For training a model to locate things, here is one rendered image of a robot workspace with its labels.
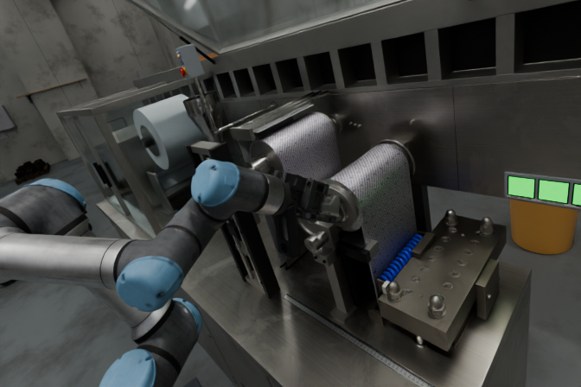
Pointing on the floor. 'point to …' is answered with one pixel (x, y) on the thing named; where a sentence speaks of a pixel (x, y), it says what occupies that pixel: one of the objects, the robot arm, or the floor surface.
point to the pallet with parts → (31, 170)
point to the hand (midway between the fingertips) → (333, 218)
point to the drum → (542, 227)
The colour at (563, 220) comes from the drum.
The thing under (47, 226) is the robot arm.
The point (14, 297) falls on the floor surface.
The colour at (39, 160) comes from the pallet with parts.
